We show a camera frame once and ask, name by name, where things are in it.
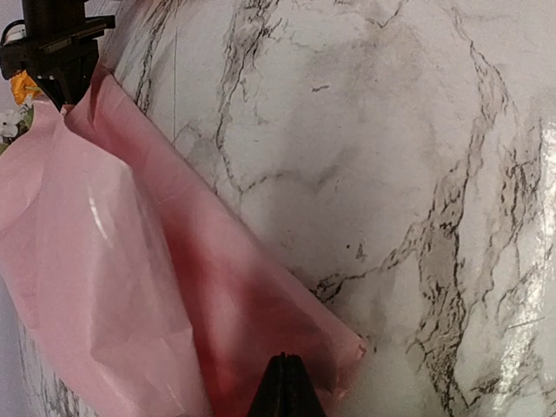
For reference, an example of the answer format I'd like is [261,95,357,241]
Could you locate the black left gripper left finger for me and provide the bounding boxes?
[247,354,283,417]

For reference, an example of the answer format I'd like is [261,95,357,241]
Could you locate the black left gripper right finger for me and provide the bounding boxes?
[281,355,326,417]

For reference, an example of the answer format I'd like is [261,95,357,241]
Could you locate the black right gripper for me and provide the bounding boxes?
[1,1,116,109]

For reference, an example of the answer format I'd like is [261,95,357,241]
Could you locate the orange flower stem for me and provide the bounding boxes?
[10,71,43,105]

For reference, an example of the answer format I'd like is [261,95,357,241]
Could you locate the white flower bunch green leaves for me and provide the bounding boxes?
[0,96,34,153]

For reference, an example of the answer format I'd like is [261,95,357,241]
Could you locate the pink wrapping paper sheet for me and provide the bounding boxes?
[0,0,370,417]

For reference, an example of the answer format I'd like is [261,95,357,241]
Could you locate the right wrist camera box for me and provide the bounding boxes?
[1,19,26,46]

